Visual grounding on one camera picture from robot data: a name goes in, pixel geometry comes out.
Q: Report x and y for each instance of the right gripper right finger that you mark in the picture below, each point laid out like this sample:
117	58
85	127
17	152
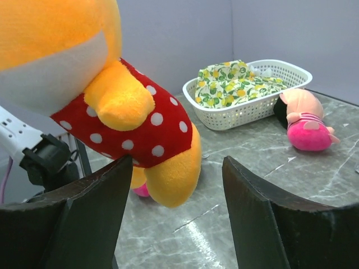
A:
273	228

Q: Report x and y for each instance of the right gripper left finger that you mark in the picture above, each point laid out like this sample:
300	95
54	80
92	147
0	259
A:
75	226

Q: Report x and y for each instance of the orange bear plush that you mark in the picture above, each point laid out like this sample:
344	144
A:
62	59

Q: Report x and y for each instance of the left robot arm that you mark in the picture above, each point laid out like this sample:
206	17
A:
48	161

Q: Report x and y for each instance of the pink doll near basket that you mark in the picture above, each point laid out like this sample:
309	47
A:
302	114

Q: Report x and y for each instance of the lemon print cloth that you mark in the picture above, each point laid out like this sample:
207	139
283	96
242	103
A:
230	83

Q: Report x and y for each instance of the white plastic basket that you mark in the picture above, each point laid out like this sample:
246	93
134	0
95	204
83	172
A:
259	108

